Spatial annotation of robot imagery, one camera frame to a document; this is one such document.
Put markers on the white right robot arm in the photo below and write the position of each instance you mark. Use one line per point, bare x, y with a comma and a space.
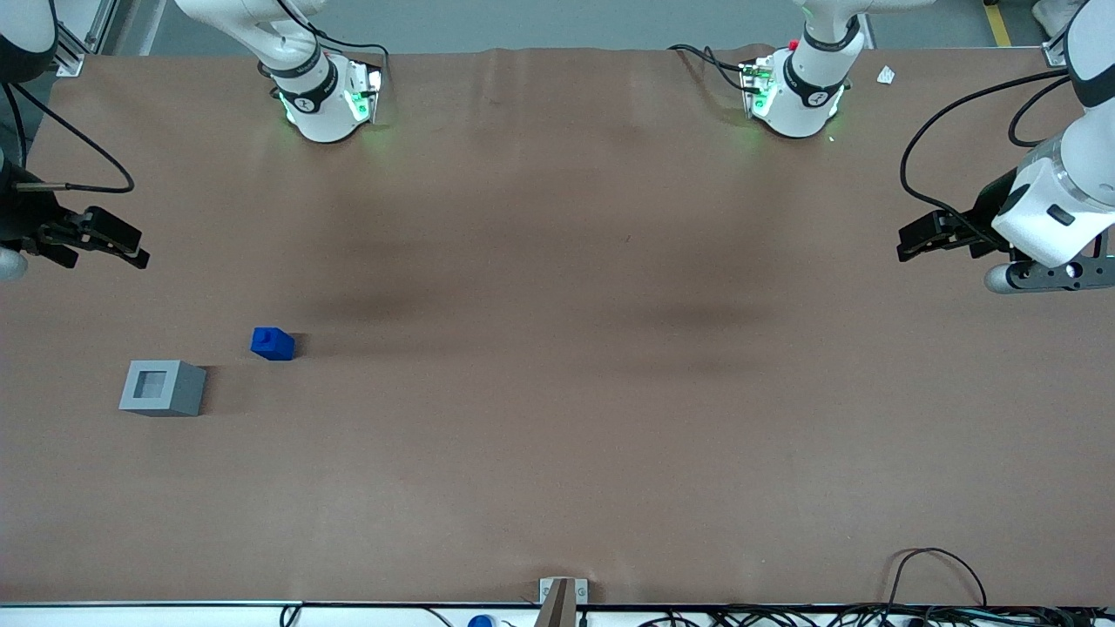
322, 113

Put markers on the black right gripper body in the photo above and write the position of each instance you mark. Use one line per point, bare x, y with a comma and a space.
19, 214

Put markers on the aluminium frame profile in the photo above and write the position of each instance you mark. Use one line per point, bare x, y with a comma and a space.
83, 35

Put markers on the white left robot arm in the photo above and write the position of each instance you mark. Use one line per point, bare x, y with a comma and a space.
801, 104

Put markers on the brown table cover sheet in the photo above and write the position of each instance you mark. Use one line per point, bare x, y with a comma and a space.
557, 392

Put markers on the small white paper scrap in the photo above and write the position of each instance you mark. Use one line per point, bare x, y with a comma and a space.
886, 76

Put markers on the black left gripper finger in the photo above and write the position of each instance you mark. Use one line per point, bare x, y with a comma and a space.
923, 249
932, 226

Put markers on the gray square base block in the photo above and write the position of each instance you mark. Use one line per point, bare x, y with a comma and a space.
174, 396

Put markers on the blue plastic part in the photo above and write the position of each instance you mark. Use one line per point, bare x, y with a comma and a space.
273, 346

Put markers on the small metal corner bracket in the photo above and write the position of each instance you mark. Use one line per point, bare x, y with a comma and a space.
1055, 55

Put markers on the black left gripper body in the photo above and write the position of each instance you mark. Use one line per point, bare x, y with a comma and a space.
990, 207

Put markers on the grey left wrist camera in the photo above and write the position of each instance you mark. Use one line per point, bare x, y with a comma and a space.
1045, 274

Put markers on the blue round cap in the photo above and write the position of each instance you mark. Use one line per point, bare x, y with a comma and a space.
480, 622

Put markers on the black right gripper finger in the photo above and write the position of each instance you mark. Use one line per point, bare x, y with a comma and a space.
113, 231
138, 259

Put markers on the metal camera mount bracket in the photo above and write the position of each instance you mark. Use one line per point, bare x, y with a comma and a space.
562, 601

